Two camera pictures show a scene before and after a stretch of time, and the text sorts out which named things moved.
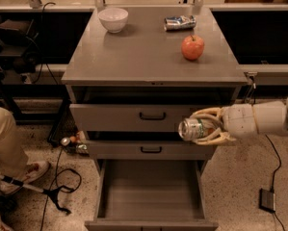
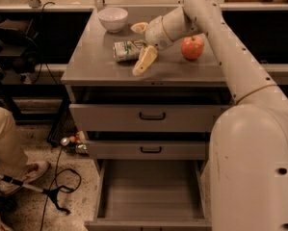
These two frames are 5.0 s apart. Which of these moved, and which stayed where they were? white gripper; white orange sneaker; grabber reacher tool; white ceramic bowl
Moved: white gripper
Stayed: grabber reacher tool; white orange sneaker; white ceramic bowl
